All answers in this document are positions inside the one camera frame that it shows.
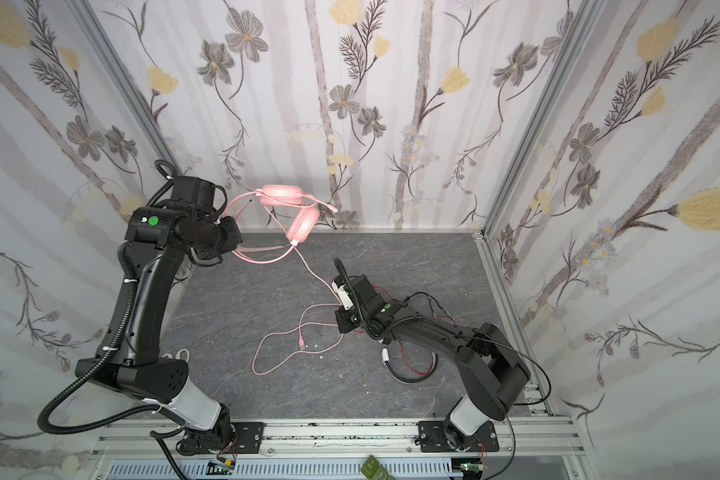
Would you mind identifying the white black headset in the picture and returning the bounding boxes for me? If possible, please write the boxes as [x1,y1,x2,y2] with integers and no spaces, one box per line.
[381,348,439,385]

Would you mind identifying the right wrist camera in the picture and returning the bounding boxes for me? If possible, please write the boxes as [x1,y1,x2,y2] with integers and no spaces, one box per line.
[331,280,354,311]

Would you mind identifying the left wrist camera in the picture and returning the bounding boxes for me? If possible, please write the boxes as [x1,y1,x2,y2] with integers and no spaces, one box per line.
[168,176,228,221]

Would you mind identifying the pink headset cable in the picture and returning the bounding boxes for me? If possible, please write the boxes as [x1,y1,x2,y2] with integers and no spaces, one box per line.
[250,197,352,377]

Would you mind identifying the aluminium mounting rail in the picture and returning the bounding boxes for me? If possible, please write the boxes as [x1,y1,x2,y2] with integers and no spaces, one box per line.
[83,417,595,480]

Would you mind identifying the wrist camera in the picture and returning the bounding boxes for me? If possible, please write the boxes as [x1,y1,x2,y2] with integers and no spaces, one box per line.
[168,176,228,221]
[331,280,354,311]

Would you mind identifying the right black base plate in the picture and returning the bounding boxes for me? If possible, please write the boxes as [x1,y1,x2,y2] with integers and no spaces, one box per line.
[415,420,500,453]

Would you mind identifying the green circuit board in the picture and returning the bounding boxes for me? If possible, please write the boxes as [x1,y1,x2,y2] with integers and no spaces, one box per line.
[361,456,394,480]

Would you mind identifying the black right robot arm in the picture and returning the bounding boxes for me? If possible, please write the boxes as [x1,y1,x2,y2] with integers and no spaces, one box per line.
[331,258,540,451]

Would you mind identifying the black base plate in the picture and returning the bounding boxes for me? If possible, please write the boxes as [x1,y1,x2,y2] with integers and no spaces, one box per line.
[231,421,265,455]
[415,420,500,453]

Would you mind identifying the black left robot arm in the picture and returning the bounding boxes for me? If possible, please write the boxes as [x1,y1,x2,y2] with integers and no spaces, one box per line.
[37,159,242,456]

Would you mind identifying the white scissors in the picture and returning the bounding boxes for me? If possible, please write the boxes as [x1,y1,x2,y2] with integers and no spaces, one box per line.
[161,348,191,362]

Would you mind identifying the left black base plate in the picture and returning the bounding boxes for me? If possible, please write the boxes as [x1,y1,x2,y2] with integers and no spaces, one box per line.
[231,421,265,455]

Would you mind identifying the red headset cable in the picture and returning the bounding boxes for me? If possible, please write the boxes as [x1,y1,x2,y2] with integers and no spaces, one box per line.
[368,284,457,378]

